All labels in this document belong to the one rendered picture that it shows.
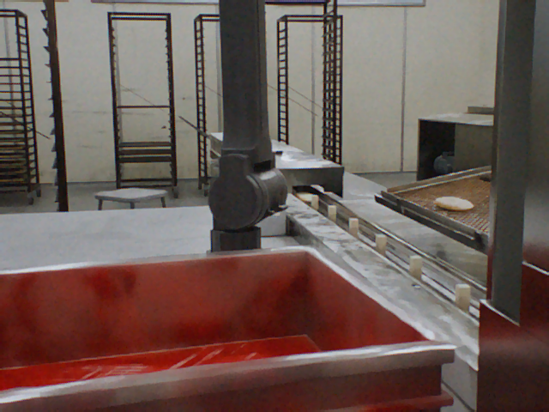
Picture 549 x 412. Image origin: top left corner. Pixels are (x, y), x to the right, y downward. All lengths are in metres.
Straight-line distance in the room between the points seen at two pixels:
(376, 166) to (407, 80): 1.07
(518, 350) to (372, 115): 8.26
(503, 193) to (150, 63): 7.81
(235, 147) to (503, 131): 0.68
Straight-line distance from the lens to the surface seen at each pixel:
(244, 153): 0.94
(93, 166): 8.13
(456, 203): 1.19
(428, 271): 0.98
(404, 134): 8.68
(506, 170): 0.30
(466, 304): 0.85
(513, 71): 0.30
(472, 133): 5.41
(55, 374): 0.74
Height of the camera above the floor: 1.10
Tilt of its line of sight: 9 degrees down
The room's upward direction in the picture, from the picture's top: 1 degrees counter-clockwise
